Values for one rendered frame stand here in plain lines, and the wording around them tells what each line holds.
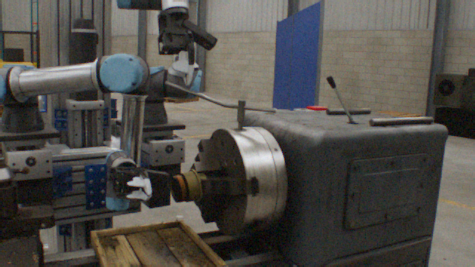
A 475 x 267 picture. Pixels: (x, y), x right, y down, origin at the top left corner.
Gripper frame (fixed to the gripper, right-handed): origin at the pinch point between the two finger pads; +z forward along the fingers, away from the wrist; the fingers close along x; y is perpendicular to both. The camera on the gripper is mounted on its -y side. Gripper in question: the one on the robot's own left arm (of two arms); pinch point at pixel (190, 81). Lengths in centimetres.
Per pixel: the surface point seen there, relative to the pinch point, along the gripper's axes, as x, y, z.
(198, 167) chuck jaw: -8.5, -3.0, 23.0
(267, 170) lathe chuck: 6.8, -16.5, 26.7
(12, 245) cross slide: -12, 47, 39
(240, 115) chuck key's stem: 0.5, -13.9, 10.1
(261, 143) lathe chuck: 4.2, -17.3, 19.1
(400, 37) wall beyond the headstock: -624, -846, -329
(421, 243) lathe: 3, -74, 56
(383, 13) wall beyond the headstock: -654, -834, -410
